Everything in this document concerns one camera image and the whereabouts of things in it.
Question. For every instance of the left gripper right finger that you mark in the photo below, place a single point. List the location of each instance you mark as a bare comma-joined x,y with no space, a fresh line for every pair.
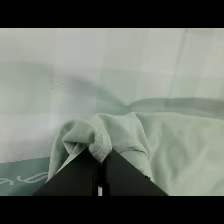
128,178

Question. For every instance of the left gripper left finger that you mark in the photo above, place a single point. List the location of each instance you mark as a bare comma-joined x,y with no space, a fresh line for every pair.
76,176

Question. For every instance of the pale green garment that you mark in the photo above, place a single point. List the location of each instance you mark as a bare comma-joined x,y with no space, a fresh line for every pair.
180,150

